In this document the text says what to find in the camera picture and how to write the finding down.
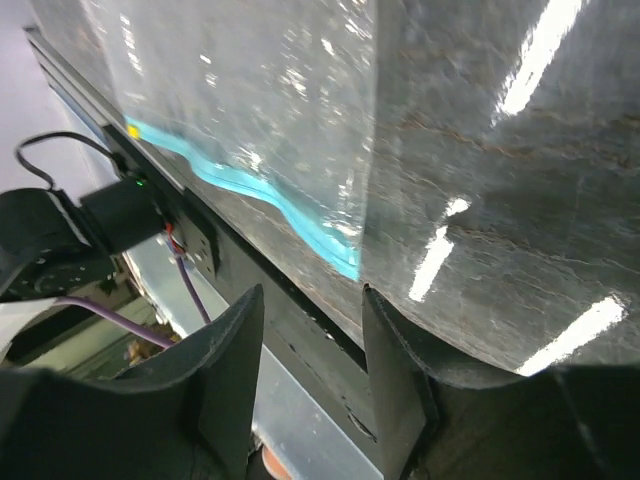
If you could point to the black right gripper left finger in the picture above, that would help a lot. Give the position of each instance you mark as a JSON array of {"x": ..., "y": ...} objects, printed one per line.
[{"x": 185, "y": 413}]

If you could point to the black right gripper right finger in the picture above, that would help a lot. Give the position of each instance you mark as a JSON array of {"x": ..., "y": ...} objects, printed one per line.
[{"x": 442, "y": 414}]

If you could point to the clear zip top bag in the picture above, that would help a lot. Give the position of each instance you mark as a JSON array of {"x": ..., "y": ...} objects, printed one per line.
[{"x": 274, "y": 100}]

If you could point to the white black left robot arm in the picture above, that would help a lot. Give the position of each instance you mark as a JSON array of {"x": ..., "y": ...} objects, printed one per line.
[{"x": 51, "y": 245}]

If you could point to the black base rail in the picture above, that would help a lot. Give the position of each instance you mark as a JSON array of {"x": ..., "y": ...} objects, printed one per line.
[{"x": 303, "y": 337}]

